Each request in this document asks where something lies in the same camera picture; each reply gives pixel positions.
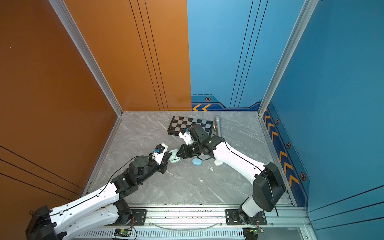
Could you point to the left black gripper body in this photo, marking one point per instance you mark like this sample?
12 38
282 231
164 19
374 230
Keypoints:
162 166

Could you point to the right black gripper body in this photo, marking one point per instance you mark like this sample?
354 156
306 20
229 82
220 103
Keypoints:
192 150

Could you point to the blue earbud charging case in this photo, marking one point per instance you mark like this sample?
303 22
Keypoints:
197 162

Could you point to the green earbud charging case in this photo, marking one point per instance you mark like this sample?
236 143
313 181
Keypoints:
174 158

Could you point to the white earbud charging case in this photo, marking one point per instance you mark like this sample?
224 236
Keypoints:
218 163

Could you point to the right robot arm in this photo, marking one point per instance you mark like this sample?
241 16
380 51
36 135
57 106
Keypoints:
268 184

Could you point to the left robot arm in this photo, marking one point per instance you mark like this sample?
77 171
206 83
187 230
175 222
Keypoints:
105 206

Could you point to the black and silver chessboard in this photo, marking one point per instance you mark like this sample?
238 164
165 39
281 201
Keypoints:
180 124

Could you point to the silver microphone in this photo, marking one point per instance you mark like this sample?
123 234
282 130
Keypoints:
218 125

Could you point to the left green circuit board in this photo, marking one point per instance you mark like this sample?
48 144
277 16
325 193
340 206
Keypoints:
123 233

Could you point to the green circuit board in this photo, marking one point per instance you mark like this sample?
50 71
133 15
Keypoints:
123 233
257 231

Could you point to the right green circuit board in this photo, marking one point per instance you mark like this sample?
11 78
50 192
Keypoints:
257 231

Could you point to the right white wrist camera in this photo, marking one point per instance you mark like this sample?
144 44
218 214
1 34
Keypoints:
186 137

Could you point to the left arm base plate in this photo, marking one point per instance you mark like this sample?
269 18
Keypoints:
135 217

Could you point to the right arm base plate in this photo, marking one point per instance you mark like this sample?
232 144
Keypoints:
233 218

